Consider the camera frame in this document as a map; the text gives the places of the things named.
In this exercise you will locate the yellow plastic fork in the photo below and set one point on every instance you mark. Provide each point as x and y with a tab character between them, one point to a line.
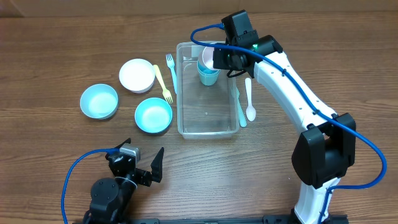
165	92

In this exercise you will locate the green plastic fork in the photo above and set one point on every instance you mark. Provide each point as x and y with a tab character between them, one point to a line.
241	112

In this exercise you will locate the blue plastic fork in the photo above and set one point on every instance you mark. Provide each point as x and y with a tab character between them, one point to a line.
171	66

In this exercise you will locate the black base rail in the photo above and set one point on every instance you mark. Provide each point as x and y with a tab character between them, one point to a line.
266	219

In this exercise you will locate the clear plastic container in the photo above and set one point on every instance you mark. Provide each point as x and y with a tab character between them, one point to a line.
203	111

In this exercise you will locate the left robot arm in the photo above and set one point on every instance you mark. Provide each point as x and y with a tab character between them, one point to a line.
110	197

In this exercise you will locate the white plastic spoon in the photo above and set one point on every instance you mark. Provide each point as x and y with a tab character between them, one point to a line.
250	110

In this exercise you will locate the green plastic cup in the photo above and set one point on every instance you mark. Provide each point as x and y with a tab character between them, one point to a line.
208	79

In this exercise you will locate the pale green bowl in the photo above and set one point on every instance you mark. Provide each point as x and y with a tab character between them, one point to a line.
99	101

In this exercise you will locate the white pink bowl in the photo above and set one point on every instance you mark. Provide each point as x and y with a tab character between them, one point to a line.
137	75

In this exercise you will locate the pink plastic cup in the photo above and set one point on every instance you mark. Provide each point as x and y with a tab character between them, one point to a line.
207	58

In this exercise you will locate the blue bowl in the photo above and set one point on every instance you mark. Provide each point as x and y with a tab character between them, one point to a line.
153	115

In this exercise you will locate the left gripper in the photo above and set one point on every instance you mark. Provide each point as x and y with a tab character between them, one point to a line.
156	172

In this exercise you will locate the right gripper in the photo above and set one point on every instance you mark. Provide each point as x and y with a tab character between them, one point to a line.
217	55

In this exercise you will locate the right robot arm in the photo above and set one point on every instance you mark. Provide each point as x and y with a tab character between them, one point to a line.
325	148

